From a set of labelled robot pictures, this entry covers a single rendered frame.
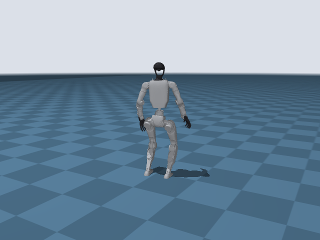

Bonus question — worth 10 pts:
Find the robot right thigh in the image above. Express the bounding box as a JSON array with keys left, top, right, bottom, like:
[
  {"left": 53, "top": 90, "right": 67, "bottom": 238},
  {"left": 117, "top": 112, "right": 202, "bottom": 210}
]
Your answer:
[{"left": 163, "top": 119, "right": 178, "bottom": 152}]

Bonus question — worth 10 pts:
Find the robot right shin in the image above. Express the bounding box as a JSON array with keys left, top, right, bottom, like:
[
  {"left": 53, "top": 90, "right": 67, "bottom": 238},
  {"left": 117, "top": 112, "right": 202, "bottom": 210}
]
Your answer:
[{"left": 166, "top": 145, "right": 178, "bottom": 175}]

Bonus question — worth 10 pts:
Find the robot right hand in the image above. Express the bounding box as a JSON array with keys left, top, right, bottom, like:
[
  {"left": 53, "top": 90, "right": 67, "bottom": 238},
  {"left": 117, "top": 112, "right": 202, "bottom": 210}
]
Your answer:
[{"left": 183, "top": 115, "right": 191, "bottom": 129}]

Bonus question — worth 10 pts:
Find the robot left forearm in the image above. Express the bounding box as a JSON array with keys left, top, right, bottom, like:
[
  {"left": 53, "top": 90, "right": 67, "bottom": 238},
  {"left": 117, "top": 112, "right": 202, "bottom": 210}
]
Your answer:
[{"left": 136, "top": 104, "right": 144, "bottom": 120}]

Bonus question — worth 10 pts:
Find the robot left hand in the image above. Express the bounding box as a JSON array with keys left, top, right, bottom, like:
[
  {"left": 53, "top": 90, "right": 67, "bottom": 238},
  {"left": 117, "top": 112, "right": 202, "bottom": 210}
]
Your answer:
[{"left": 138, "top": 117, "right": 146, "bottom": 131}]

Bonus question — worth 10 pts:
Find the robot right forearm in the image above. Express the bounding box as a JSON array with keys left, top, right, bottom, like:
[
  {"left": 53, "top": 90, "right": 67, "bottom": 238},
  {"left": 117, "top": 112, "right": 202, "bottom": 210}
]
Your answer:
[{"left": 178, "top": 98, "right": 187, "bottom": 119}]

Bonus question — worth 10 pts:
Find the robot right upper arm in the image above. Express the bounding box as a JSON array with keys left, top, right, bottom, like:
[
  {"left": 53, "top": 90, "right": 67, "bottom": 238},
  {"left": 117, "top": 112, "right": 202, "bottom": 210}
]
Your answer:
[{"left": 167, "top": 81, "right": 183, "bottom": 105}]

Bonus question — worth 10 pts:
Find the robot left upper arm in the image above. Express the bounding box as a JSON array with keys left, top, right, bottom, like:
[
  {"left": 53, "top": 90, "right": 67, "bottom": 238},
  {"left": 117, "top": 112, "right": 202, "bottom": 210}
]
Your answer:
[{"left": 136, "top": 82, "right": 149, "bottom": 106}]

